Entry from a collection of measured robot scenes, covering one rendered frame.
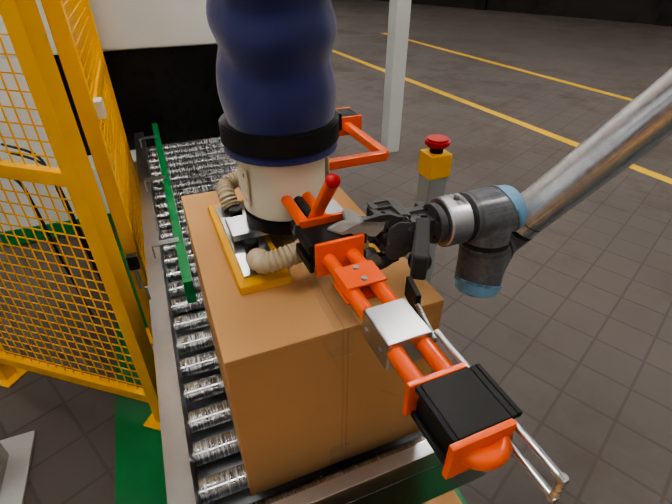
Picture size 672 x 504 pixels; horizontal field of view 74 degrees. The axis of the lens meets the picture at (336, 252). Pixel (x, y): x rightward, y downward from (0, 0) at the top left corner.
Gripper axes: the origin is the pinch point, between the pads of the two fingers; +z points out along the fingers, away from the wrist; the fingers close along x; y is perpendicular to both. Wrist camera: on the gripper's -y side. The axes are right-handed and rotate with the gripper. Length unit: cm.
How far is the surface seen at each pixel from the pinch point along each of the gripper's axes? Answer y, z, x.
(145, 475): 44, 50, -109
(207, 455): 8, 27, -54
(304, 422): -4.9, 7.8, -34.2
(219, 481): 1, 25, -53
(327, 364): -4.7, 3.1, -20.1
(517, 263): 94, -151, -107
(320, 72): 19.6, -4.7, 22.5
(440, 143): 43, -48, -4
